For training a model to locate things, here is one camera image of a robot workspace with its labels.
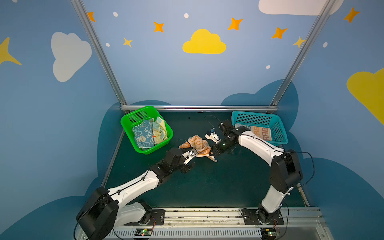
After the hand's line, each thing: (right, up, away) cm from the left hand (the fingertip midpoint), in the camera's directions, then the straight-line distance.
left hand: (191, 155), depth 83 cm
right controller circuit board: (+38, -36, -11) cm, 53 cm away
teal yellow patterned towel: (-23, +13, +20) cm, 33 cm away
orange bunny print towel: (+6, +4, +10) cm, 12 cm away
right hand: (+12, +1, +3) cm, 12 cm away
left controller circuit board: (-23, -35, -12) cm, 44 cm away
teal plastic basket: (+60, +10, +18) cm, 64 cm away
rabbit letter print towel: (+53, +12, +25) cm, 60 cm away
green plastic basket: (-47, +20, +27) cm, 58 cm away
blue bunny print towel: (-34, +11, +21) cm, 42 cm away
